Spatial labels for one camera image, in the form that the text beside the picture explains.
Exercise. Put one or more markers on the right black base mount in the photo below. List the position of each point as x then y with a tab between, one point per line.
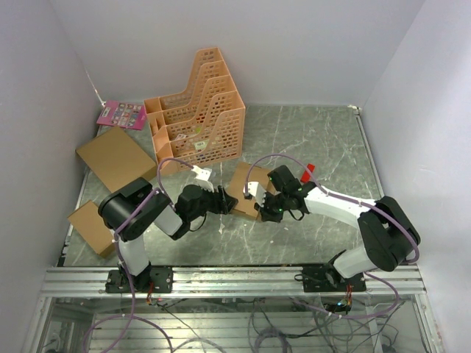
321	278

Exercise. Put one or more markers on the aluminium mounting rail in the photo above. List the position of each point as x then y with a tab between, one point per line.
222	282

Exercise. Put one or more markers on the small folded cardboard box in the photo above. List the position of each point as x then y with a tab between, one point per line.
91	227

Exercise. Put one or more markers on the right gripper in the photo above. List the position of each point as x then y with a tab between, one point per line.
266	214

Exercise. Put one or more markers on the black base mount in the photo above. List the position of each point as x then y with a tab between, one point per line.
154	279
321	278

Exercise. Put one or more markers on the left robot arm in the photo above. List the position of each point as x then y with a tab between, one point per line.
129	212

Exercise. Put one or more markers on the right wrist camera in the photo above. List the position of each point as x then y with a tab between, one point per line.
258	192

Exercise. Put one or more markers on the orange plastic file organizer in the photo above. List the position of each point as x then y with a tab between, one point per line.
202	125

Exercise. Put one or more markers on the pink sticker sheet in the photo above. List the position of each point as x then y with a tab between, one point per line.
122	114

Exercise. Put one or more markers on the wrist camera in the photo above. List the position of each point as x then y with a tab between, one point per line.
258	192
202	178

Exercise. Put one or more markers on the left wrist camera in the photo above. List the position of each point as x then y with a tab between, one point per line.
202	178

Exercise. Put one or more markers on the red rectangular block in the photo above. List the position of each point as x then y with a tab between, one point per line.
306	176

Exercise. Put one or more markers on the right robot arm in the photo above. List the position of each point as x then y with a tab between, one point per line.
388	236

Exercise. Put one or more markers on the large folded cardboard box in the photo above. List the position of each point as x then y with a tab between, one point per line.
116	159

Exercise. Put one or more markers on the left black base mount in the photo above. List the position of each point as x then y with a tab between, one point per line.
154	279

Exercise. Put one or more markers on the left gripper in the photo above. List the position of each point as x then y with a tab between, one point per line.
223	202

